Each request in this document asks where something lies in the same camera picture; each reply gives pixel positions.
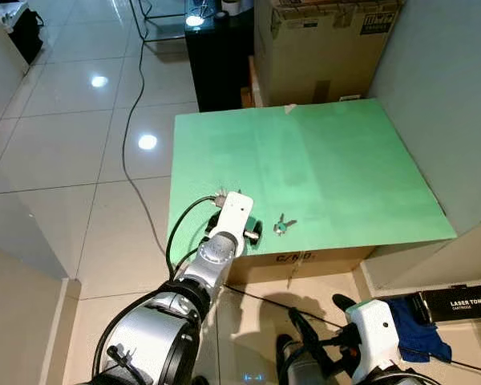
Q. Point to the wooden board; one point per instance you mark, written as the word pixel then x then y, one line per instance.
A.
pixel 248 88

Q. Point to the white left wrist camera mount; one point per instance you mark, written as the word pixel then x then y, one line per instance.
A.
pixel 236 212

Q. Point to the blue cloth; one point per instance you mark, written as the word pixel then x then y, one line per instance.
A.
pixel 417 333

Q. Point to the glowing device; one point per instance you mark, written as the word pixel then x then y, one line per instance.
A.
pixel 195 19

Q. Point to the large brown cardboard box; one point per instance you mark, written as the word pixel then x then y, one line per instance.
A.
pixel 321 56

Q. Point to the cardboard box printed C/NO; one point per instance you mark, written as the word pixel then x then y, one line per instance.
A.
pixel 321 261

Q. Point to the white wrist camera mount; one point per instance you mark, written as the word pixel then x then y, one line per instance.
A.
pixel 377 337
pixel 236 212

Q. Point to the black laser toner box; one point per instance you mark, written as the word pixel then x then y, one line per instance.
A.
pixel 461 303

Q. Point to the white counter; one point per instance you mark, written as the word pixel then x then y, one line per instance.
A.
pixel 0 72

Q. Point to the bunch of keys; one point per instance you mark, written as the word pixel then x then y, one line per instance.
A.
pixel 284 225

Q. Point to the green table board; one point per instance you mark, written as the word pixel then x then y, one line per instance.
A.
pixel 345 168

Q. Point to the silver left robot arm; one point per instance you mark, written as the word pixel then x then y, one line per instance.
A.
pixel 156 337

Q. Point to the black metal stand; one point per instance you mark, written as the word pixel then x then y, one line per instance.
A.
pixel 148 16

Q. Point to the black cabinet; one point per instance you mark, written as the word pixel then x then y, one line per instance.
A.
pixel 216 68

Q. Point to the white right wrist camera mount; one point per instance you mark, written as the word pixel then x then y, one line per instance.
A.
pixel 377 337

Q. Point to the black bag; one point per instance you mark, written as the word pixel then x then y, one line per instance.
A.
pixel 28 36

